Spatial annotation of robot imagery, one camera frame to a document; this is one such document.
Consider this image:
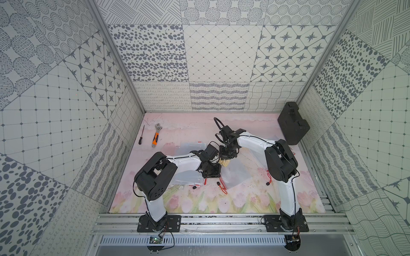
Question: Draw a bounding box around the dark slim screwdriver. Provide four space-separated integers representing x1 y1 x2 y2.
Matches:
138 125 145 145

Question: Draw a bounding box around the yellow microfiber cloth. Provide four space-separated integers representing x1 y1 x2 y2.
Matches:
219 158 231 167

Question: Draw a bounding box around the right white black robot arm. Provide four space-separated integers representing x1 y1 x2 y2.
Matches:
214 117 303 231

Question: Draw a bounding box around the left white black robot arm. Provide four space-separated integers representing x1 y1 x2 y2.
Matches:
133 144 222 230

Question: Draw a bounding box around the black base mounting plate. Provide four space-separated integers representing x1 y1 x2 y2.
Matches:
137 213 182 233
261 214 309 233

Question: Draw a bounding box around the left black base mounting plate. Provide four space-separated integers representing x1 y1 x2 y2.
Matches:
137 213 182 233

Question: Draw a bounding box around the orange handled adjustable wrench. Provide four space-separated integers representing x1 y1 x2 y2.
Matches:
152 123 162 148

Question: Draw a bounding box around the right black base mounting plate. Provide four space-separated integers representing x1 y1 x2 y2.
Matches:
261 214 309 233

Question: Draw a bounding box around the aluminium mounting rail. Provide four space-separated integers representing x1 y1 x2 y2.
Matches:
91 213 353 235

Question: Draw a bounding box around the clear mesh bag red zipper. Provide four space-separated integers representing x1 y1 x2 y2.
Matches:
253 151 298 183

